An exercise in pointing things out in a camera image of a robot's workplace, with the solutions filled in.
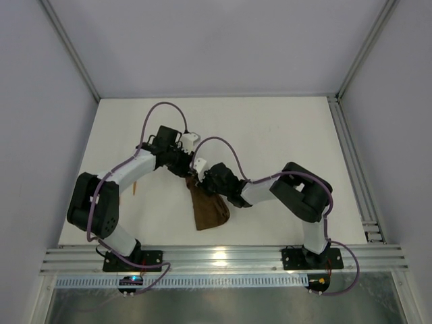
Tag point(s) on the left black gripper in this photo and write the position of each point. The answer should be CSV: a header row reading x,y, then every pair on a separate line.
x,y
184,167

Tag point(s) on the brown cloth napkin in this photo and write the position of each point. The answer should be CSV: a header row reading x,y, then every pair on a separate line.
x,y
210,210

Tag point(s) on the black connector board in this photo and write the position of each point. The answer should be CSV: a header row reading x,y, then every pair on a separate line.
x,y
129,285
318,283

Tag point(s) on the corner aluminium post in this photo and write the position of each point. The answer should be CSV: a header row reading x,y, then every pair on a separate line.
x,y
375,31
65,40

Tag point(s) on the left black connector board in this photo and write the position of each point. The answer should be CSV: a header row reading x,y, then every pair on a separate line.
x,y
129,285

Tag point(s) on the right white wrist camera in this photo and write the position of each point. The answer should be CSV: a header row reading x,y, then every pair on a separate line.
x,y
199,167

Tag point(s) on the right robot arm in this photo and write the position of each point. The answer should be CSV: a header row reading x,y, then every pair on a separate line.
x,y
307,196

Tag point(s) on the front aluminium rail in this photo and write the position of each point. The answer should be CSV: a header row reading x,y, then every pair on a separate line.
x,y
219,259

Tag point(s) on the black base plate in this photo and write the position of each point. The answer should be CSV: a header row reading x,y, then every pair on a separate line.
x,y
139,261
299,258

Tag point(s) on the aluminium rail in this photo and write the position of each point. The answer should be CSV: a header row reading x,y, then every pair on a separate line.
x,y
219,259
368,210

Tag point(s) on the right corner aluminium post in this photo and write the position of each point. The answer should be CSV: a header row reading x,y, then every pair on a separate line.
x,y
375,31

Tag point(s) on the right side aluminium rail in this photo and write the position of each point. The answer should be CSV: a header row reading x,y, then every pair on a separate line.
x,y
368,210

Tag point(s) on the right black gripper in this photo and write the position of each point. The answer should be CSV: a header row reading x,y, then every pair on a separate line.
x,y
208,179

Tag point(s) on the left corner aluminium post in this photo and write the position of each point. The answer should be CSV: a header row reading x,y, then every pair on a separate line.
x,y
65,40

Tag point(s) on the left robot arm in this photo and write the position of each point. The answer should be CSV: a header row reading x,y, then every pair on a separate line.
x,y
94,207

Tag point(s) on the slotted cable duct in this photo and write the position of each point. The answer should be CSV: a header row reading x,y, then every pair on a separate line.
x,y
272,280

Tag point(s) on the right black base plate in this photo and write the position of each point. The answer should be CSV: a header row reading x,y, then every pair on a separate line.
x,y
299,258

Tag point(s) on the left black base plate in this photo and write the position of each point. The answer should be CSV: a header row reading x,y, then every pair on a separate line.
x,y
139,261

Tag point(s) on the right black connector board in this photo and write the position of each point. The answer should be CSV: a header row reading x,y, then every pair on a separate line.
x,y
318,283

